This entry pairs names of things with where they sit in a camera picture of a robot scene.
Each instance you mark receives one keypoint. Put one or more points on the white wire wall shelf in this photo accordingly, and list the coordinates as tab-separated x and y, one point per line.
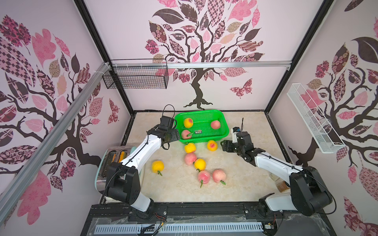
307	103

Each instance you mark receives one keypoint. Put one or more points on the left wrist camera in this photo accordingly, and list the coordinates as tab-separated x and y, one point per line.
167	122

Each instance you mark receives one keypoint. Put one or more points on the yellow peach centre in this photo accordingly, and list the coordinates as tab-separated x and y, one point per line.
200	164

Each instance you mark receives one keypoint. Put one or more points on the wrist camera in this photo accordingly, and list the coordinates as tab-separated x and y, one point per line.
238	135
167	122

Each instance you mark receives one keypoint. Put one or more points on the yellow red peach below basket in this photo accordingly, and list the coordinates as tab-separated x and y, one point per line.
212	145

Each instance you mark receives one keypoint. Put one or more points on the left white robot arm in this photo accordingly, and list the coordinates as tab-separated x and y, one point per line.
155	144

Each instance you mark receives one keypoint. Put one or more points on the white slotted cable duct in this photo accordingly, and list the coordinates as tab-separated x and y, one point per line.
178	228

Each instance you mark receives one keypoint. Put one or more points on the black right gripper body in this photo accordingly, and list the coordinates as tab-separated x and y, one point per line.
230	145

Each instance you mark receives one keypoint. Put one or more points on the green plastic basket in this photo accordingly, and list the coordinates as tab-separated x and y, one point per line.
202	121

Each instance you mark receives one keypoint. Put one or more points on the yellow peach with green leaf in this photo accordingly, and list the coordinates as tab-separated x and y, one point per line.
157	167

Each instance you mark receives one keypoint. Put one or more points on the aluminium rail left wall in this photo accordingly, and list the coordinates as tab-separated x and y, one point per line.
21	181

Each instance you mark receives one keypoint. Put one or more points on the mint and chrome toaster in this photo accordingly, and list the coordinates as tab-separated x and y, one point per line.
112	159

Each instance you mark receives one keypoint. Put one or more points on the black wire wall basket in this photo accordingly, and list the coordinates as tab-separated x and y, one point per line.
137	74

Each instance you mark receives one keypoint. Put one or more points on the aluminium rail wall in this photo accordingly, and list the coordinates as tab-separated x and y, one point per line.
209	64
21	181

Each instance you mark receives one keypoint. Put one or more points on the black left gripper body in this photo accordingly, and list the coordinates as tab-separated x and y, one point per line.
172	136

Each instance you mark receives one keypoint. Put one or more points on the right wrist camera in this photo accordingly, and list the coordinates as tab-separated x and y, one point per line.
238	135

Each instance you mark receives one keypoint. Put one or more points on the pink peach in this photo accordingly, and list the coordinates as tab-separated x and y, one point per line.
219	176
215	125
203	177
186	134
190	159

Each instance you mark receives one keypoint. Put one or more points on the aluminium rail back wall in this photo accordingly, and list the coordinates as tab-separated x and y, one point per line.
209	64

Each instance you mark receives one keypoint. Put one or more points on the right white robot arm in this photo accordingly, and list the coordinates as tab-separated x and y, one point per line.
308	192

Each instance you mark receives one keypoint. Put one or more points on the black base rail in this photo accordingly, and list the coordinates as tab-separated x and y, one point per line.
279	223

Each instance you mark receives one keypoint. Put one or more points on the yellow peach with red spot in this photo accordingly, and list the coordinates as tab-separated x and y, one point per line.
188	123

